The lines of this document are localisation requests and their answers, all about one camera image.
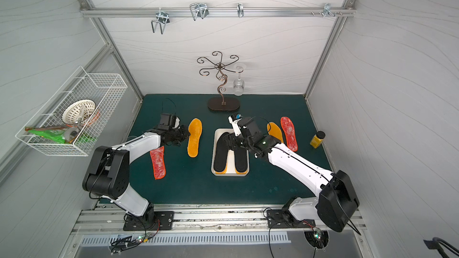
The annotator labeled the black insole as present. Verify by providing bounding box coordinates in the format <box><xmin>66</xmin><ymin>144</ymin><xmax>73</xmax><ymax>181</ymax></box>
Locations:
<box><xmin>213</xmin><ymin>132</ymin><xmax>229</xmax><ymax>172</ymax></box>
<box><xmin>234</xmin><ymin>148</ymin><xmax>248</xmax><ymax>173</ymax></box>

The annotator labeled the red insole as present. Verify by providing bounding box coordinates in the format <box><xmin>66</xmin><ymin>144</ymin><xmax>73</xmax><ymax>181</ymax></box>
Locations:
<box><xmin>149</xmin><ymin>146</ymin><xmax>166</xmax><ymax>180</ymax></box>
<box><xmin>280</xmin><ymin>117</ymin><xmax>298</xmax><ymax>152</ymax></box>

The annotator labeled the white storage box tray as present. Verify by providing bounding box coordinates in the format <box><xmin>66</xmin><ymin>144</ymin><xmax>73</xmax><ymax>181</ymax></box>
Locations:
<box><xmin>211</xmin><ymin>129</ymin><xmax>250</xmax><ymax>177</ymax></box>

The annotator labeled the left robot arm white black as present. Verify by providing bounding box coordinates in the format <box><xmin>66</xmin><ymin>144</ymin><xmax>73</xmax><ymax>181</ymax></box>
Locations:
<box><xmin>82</xmin><ymin>113</ymin><xmax>190</xmax><ymax>220</ymax></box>

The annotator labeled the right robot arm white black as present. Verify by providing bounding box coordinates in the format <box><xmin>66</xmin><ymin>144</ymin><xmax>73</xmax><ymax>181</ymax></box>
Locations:
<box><xmin>228</xmin><ymin>114</ymin><xmax>360</xmax><ymax>234</ymax></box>

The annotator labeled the green table mat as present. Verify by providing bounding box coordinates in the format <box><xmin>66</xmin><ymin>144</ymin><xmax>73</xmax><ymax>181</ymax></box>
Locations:
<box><xmin>130</xmin><ymin>94</ymin><xmax>330</xmax><ymax>204</ymax></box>

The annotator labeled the brown metal glass rack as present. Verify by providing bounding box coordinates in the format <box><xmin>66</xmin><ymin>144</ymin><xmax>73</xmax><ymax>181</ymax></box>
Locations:
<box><xmin>197</xmin><ymin>51</ymin><xmax>240</xmax><ymax>112</ymax></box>

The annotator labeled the hanging wine glass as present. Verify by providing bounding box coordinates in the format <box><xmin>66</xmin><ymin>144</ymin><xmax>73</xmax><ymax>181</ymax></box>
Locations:
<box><xmin>233</xmin><ymin>66</ymin><xmax>245</xmax><ymax>96</ymax></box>

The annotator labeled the yellow bottle black cap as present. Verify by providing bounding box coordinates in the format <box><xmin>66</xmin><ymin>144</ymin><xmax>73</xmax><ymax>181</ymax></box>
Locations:
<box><xmin>310</xmin><ymin>131</ymin><xmax>326</xmax><ymax>149</ymax></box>

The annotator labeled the white plastic strainer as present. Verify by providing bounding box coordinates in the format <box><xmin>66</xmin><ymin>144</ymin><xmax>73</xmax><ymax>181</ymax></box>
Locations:
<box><xmin>62</xmin><ymin>99</ymin><xmax>96</xmax><ymax>125</ymax></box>

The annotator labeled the green plastic item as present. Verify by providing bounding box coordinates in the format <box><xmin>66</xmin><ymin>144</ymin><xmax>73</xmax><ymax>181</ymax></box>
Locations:
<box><xmin>25</xmin><ymin>127</ymin><xmax>97</xmax><ymax>144</ymax></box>

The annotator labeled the black object bottom right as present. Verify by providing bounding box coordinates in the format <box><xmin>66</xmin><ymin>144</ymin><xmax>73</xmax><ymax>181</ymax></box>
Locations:
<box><xmin>424</xmin><ymin>237</ymin><xmax>459</xmax><ymax>258</ymax></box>

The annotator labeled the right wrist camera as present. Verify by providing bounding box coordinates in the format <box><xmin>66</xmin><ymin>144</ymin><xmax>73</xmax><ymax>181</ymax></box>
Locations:
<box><xmin>228</xmin><ymin>113</ymin><xmax>243</xmax><ymax>137</ymax></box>

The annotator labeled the white wire basket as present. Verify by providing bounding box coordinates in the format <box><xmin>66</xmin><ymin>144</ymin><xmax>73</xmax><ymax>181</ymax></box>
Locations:
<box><xmin>16</xmin><ymin>66</ymin><xmax>127</xmax><ymax>156</ymax></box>

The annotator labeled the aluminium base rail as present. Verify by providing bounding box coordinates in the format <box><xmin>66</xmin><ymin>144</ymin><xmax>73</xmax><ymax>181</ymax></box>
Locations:
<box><xmin>70</xmin><ymin>205</ymin><xmax>367</xmax><ymax>236</ymax></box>

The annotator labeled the black cable bundle left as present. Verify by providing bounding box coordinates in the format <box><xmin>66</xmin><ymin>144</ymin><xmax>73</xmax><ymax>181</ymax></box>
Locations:
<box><xmin>108</xmin><ymin>234</ymin><xmax>158</xmax><ymax>255</ymax></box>

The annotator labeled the aluminium top rail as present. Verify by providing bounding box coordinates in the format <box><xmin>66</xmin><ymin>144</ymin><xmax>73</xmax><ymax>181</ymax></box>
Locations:
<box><xmin>80</xmin><ymin>5</ymin><xmax>356</xmax><ymax>19</ymax></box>

